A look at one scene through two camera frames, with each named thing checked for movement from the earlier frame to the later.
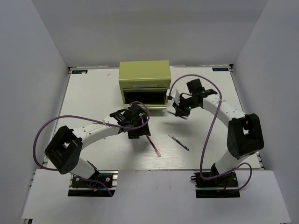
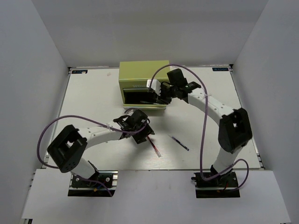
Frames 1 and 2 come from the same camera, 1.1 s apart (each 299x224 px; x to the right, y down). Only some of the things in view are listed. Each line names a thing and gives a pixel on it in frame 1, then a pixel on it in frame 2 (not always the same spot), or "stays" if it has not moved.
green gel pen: x=180 y=116 to x=147 y=102
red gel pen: x=155 y=148 stays
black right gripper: x=180 y=110 to x=157 y=97
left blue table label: x=79 y=71 stays
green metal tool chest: x=147 y=81 stays
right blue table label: x=221 y=69 stays
